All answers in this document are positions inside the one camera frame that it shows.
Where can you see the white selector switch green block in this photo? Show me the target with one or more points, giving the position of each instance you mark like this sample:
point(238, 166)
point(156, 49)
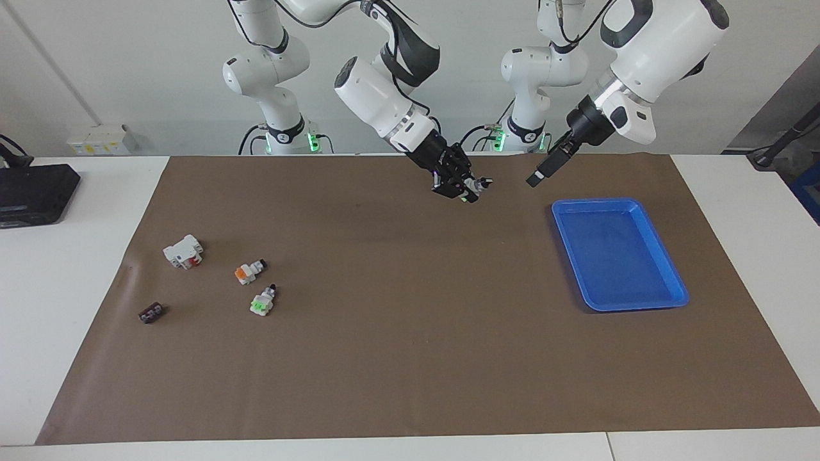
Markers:
point(261, 302)

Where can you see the blue plastic tray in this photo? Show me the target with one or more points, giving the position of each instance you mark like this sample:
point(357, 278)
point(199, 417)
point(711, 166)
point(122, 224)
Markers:
point(615, 256)

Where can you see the white wall socket box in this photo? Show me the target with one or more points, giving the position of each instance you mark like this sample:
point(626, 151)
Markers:
point(102, 139)

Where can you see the white circuit breaker red lever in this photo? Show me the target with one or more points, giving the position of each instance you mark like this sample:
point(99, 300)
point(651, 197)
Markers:
point(182, 251)

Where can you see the black electronics box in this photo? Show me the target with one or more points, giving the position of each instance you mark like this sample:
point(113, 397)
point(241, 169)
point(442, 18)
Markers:
point(32, 192)

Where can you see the black tripod stand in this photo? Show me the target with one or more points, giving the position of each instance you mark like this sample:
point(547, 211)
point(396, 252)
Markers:
point(794, 128)

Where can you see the brown table mat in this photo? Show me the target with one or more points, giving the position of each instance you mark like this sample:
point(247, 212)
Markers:
point(410, 352)

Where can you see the blue crate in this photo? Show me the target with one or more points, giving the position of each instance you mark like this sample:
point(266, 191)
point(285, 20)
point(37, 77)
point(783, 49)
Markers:
point(808, 192)

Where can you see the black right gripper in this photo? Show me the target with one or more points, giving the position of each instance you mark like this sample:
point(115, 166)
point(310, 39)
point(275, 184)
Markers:
point(439, 157)

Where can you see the white selector switch orange block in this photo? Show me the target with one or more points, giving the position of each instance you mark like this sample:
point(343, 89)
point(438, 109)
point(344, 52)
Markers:
point(246, 273)

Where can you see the small black terminal block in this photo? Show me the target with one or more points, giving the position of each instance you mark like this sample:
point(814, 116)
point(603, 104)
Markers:
point(152, 313)

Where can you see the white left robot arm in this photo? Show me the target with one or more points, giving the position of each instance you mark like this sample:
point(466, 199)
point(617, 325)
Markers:
point(660, 45)

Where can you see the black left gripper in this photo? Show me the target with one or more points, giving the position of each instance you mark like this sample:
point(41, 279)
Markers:
point(589, 125)

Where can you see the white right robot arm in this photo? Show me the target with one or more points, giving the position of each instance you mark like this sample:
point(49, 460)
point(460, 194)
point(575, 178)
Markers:
point(371, 96)

